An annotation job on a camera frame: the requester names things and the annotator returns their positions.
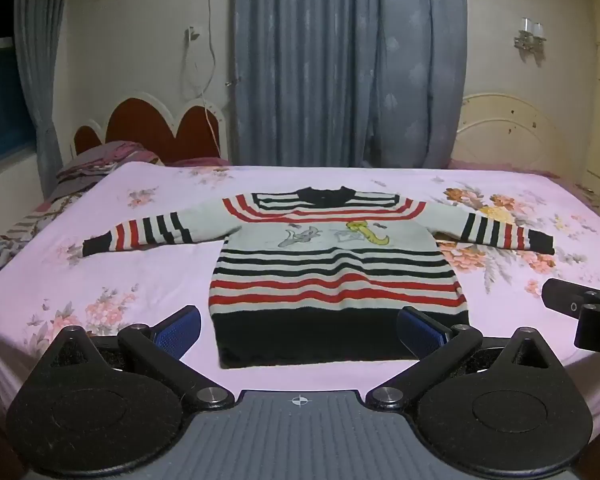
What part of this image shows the white power cable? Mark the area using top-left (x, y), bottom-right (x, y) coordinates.
top-left (182, 0), bottom-right (222, 159)

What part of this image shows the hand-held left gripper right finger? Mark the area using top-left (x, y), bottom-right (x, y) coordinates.
top-left (365, 306), bottom-right (564, 411)

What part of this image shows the striped floral quilt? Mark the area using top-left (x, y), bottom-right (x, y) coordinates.
top-left (0, 194), bottom-right (83, 288)

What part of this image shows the striped knitted child's sweater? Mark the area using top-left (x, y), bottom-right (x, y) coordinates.
top-left (82, 186), bottom-right (556, 370)

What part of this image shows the wide blue-grey curtain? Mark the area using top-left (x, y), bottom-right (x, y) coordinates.
top-left (227, 0), bottom-right (469, 169)

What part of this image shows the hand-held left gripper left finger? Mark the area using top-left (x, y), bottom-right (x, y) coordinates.
top-left (39, 305), bottom-right (236, 411)

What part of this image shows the crystal wall lamp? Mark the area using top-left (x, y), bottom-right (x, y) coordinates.
top-left (512, 17), bottom-right (549, 66)

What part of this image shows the cream arched headboard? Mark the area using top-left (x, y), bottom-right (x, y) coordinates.
top-left (450, 92), bottom-right (584, 177)

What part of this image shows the narrow blue-grey curtain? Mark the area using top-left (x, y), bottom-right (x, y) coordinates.
top-left (14, 0), bottom-right (74, 201)

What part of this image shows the dark window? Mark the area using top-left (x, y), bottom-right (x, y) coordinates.
top-left (0, 0), bottom-right (37, 171)

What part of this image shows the red scalloped headboard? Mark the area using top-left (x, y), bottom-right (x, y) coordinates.
top-left (70, 92), bottom-right (231, 167)

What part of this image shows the pink floral bed sheet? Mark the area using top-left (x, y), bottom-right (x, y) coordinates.
top-left (0, 160), bottom-right (600, 441)

